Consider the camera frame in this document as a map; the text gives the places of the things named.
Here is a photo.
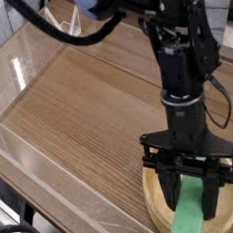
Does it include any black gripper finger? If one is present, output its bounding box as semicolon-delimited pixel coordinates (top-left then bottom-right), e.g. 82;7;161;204
158;170;182;211
201;178;219;220

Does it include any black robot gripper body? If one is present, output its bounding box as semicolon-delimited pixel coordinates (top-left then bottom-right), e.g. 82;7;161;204
140;92;233;187

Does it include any green rectangular block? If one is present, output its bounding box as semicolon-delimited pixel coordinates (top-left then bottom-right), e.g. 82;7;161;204
164;155;213;233

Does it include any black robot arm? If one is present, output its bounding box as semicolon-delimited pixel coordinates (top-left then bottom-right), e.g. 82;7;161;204
96;0;233;220

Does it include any brown wooden bowl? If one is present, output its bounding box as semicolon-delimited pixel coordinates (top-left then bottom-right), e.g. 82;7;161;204
142;168;233;233

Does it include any black table leg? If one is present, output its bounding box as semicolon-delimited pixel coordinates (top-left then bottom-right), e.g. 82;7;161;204
20;203;35;225

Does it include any thin black gripper wire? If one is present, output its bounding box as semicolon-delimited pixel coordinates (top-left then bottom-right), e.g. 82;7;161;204
200;73;233;131

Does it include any thick black sleeved cable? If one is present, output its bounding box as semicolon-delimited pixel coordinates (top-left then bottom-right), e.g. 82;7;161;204
2;0;129;52

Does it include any clear acrylic corner bracket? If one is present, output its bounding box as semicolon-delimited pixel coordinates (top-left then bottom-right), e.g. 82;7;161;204
43;7;82;37

